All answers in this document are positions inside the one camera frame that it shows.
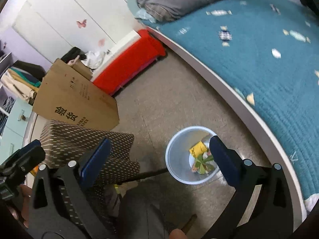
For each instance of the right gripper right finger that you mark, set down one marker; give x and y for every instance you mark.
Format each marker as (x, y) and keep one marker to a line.
(228, 161)

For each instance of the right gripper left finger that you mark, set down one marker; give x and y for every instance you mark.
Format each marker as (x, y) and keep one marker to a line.
(92, 163)

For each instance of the green plush leaf toy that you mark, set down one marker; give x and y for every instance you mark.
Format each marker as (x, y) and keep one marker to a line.
(207, 164)

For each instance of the pink blue snack wrapper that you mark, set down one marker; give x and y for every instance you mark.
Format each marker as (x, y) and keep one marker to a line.
(195, 167)

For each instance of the translucent trash bin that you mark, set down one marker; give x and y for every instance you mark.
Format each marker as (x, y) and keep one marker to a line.
(179, 160)

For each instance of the person left hand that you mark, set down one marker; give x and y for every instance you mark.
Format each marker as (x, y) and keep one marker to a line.
(20, 211)

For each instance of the person right hand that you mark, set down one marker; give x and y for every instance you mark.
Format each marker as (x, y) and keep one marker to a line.
(177, 234)

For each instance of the mint green drawer unit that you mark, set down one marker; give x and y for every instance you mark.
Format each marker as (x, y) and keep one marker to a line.
(14, 129)

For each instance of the brown polka dot tablecloth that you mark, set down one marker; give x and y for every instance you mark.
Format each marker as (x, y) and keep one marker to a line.
(63, 142)

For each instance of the purple shelf unit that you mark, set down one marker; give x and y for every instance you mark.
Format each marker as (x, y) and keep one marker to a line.
(6, 91)

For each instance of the large cardboard box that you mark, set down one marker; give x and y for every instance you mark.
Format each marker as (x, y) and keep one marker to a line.
(67, 96)

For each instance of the hanging clothes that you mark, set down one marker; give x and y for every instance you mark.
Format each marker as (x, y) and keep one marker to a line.
(25, 80)

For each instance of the white plastic bag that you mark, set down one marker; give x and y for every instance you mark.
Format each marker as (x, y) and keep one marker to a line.
(94, 59)

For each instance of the red bed step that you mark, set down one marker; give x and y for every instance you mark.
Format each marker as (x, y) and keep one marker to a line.
(127, 58)

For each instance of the teal bed mattress cover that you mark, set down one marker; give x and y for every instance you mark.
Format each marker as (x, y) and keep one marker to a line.
(267, 51)

